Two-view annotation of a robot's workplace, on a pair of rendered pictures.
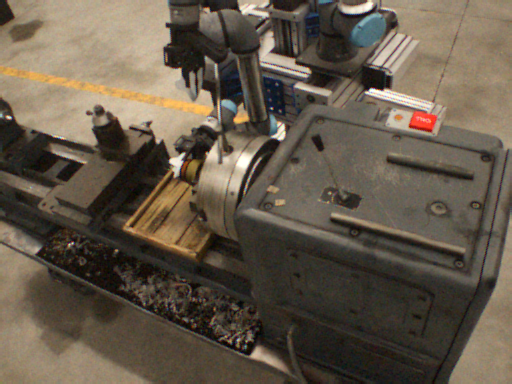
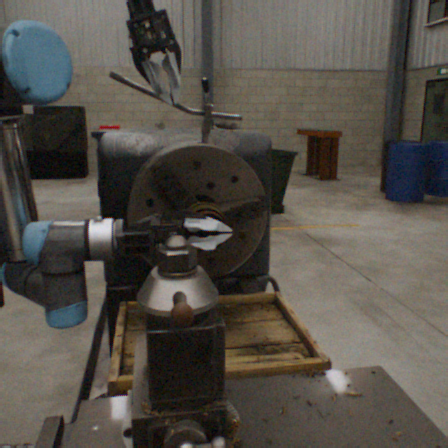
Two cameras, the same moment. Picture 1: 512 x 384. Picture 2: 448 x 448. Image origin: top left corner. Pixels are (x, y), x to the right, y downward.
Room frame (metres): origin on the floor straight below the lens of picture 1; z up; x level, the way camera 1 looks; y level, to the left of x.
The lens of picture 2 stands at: (1.61, 0.79, 1.30)
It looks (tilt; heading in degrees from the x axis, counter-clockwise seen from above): 14 degrees down; 225
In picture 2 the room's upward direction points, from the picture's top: straight up
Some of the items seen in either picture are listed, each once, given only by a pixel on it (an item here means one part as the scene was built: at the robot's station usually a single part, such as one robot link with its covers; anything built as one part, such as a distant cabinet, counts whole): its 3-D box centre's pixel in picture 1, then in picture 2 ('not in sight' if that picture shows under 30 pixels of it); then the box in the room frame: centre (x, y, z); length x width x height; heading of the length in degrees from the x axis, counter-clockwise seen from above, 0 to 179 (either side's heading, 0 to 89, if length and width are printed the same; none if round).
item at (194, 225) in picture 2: (177, 163); (208, 227); (1.08, 0.22, 1.10); 0.09 x 0.06 x 0.03; 144
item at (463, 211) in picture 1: (376, 224); (178, 191); (0.73, -0.30, 1.06); 0.59 x 0.48 x 0.39; 54
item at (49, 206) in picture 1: (102, 174); not in sight; (1.33, 0.56, 0.90); 0.47 x 0.30 x 0.06; 144
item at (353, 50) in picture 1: (337, 38); not in sight; (1.42, -0.38, 1.21); 0.15 x 0.15 x 0.10
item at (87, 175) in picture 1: (108, 165); (239, 442); (1.31, 0.52, 0.95); 0.43 x 0.17 x 0.05; 144
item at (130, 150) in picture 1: (120, 147); (179, 394); (1.35, 0.46, 0.99); 0.20 x 0.10 x 0.05; 54
